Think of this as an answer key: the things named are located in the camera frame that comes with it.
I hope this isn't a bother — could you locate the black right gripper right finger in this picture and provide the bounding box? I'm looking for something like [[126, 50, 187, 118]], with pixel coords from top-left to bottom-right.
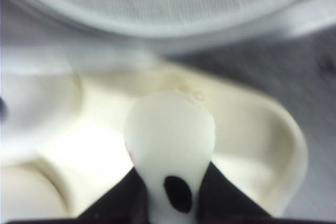
[[195, 161, 275, 224]]

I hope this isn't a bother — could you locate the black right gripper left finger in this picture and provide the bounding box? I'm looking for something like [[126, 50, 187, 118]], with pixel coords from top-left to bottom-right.
[[76, 167, 152, 224]]

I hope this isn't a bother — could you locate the panda bun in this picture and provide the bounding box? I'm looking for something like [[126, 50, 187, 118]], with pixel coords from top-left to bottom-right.
[[0, 50, 85, 162], [124, 91, 215, 223], [1, 166, 68, 223]]

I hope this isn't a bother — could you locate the cream plastic tray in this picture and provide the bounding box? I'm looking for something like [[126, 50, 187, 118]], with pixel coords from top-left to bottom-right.
[[1, 63, 308, 217]]

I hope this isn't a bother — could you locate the stainless steel steamer pot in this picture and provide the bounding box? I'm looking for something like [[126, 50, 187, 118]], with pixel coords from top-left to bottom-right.
[[0, 0, 336, 51]]

